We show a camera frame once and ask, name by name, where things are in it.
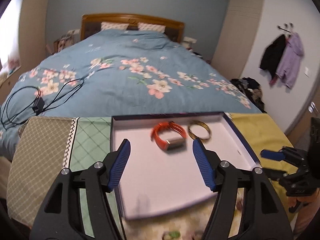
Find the green stone ring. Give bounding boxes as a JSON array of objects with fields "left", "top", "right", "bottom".
[{"left": 162, "top": 230, "right": 181, "bottom": 240}]

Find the right hand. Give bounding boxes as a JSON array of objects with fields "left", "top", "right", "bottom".
[{"left": 288, "top": 188, "right": 319, "bottom": 213}]

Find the dark blue shallow tray box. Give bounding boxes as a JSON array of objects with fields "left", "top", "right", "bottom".
[{"left": 111, "top": 112, "right": 260, "bottom": 220}]

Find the orange smart watch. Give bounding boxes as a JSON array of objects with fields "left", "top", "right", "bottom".
[{"left": 150, "top": 121, "right": 187, "bottom": 152}]

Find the pink knitted sleeve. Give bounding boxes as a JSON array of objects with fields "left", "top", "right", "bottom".
[{"left": 293, "top": 198, "right": 319, "bottom": 235}]

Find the pile of dark clothes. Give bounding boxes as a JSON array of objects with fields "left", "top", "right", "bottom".
[{"left": 230, "top": 77, "right": 266, "bottom": 113}]

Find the patchwork table cloth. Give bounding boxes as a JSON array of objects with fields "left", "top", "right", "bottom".
[{"left": 7, "top": 113, "right": 290, "bottom": 239}]

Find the blue floral duvet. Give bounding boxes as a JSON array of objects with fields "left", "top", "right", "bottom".
[{"left": 1, "top": 30, "right": 259, "bottom": 159}]

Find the purple jacket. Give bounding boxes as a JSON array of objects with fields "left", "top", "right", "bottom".
[{"left": 269, "top": 33, "right": 304, "bottom": 89}]

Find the black jacket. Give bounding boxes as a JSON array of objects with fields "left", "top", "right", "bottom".
[{"left": 259, "top": 34, "right": 286, "bottom": 79}]

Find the beige wardrobe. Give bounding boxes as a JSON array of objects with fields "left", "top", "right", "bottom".
[{"left": 211, "top": 0, "right": 264, "bottom": 80}]

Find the right floral pillow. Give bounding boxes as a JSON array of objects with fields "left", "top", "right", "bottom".
[{"left": 137, "top": 22, "right": 166, "bottom": 33}]

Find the floral pillow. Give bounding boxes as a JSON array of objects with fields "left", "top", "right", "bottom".
[
  {"left": 137, "top": 22, "right": 166, "bottom": 33},
  {"left": 100, "top": 22, "right": 130, "bottom": 31}
]

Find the left floral pillow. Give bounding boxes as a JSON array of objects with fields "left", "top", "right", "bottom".
[{"left": 100, "top": 22, "right": 130, "bottom": 31}]

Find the wooden headboard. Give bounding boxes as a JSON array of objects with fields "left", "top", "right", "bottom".
[{"left": 80, "top": 13, "right": 185, "bottom": 43}]

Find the wall light switch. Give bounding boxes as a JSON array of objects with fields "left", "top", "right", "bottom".
[{"left": 304, "top": 67, "right": 311, "bottom": 77}]

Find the wall coat hook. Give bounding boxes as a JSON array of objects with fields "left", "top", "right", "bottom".
[{"left": 277, "top": 22, "right": 294, "bottom": 34}]

